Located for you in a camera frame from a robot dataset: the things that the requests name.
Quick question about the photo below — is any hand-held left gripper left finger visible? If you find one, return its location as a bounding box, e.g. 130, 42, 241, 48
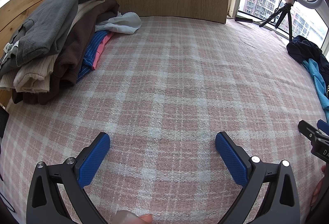
26, 132, 111, 224

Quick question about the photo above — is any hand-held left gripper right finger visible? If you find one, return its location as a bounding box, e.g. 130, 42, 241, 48
215, 132, 301, 224

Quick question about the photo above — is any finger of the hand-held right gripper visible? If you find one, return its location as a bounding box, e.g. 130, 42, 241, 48
317, 119, 329, 134
298, 120, 322, 140

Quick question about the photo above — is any dark navy clothes heap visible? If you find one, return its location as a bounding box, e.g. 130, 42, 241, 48
286, 35, 329, 75

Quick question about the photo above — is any person's right hand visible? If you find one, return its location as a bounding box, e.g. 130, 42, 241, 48
310, 164, 327, 211

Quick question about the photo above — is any person's left hand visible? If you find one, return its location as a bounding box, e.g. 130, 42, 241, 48
115, 210, 153, 224

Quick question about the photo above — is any light blue garment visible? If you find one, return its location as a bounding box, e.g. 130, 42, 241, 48
302, 58, 329, 122

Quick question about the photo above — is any pink plaid blanket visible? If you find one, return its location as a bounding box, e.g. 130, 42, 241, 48
0, 15, 329, 224

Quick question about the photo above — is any cream knit sweater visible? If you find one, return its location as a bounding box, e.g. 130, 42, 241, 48
0, 0, 106, 93

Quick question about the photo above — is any black tripod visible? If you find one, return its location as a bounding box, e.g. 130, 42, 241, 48
258, 0, 296, 42

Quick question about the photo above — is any blue striped shirt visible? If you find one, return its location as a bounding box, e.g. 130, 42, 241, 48
76, 30, 110, 81

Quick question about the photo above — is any pink garment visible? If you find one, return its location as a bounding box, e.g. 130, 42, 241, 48
91, 32, 115, 70

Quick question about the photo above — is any brown fleece garment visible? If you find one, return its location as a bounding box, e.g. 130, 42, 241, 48
12, 0, 121, 106

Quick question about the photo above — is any white garment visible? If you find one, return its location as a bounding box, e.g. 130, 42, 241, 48
96, 12, 142, 35

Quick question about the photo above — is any grey sweatshirt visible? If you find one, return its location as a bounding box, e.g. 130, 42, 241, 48
0, 0, 110, 79

